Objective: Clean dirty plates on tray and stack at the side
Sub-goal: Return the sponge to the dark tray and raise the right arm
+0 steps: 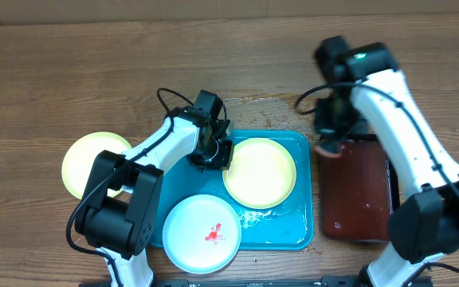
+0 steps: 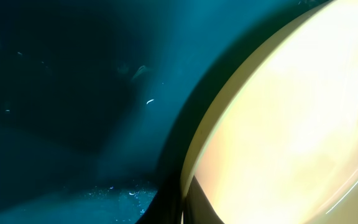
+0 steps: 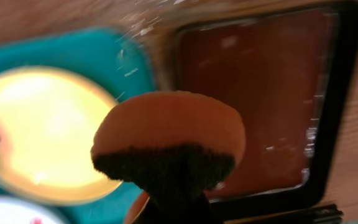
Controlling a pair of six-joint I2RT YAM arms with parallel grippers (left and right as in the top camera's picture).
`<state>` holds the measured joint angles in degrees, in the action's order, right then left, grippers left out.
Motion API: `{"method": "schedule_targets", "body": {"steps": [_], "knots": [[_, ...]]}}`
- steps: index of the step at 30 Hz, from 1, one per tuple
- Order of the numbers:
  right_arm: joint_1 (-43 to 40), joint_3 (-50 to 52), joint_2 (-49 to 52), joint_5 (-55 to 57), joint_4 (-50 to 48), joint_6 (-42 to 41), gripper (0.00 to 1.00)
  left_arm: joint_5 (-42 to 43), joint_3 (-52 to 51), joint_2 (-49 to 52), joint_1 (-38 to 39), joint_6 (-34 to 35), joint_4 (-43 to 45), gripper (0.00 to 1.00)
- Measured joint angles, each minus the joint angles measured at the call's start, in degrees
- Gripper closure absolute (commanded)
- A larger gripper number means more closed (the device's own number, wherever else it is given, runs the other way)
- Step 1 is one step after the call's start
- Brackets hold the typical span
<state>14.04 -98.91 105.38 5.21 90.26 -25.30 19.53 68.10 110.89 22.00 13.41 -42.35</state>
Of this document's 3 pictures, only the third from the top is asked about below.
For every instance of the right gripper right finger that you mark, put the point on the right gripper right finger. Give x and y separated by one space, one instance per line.
145 210

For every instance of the red and black sponge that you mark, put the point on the red and black sponge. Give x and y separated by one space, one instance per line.
172 144

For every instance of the yellow-green plate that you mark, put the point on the yellow-green plate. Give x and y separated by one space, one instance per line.
48 118

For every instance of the light blue plate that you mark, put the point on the light blue plate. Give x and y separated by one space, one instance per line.
17 211

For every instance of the black tray with dark water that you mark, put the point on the black tray with dark water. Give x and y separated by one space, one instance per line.
287 73

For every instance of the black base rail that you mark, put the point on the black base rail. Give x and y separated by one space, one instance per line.
328 214

